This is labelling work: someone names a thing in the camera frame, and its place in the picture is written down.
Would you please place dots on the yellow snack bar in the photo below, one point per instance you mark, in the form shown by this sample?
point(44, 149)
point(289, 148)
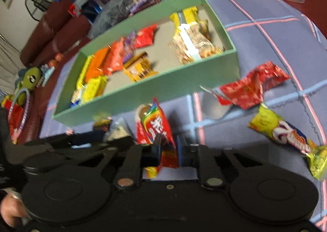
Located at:
point(80, 81)

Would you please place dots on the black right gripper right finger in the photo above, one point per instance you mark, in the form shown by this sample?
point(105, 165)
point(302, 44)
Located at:
point(201, 158)

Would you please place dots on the green cardboard snack box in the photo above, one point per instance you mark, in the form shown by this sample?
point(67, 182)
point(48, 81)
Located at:
point(172, 79)

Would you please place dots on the red foil snack packet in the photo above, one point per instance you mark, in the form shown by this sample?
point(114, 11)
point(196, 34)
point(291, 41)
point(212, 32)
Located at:
point(249, 91)

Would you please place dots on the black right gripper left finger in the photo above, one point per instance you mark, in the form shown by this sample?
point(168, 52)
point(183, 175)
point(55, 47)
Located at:
point(137, 158)

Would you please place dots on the green plush toy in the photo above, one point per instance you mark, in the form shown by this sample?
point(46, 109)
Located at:
point(28, 78)

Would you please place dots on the black wire chair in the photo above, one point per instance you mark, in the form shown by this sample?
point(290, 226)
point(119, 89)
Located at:
point(37, 8)

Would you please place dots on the red orange snack packet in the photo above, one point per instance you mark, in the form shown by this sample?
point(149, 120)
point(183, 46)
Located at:
point(114, 59)

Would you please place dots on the yellow lemon candy box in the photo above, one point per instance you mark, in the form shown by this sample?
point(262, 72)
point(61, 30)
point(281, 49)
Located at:
point(94, 88)

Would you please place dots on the yellow green twinkle packet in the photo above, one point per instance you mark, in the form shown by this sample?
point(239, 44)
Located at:
point(275, 127)

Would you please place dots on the person left hand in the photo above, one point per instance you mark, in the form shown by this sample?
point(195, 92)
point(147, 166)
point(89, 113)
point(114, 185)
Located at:
point(12, 211)

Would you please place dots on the granola bar pack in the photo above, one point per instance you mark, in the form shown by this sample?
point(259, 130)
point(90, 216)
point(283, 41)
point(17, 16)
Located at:
point(193, 43)

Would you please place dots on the dark red leather sofa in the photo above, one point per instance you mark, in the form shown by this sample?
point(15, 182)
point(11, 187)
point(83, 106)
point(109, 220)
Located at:
point(294, 29)

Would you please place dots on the purple crochet item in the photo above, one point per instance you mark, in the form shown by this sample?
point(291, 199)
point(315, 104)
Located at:
point(142, 5)

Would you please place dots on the grey plastic bag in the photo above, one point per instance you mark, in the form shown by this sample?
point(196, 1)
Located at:
point(113, 12)

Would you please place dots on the rainbow skittles packet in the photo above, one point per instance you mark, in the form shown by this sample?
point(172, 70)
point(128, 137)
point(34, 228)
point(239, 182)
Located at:
point(151, 122)

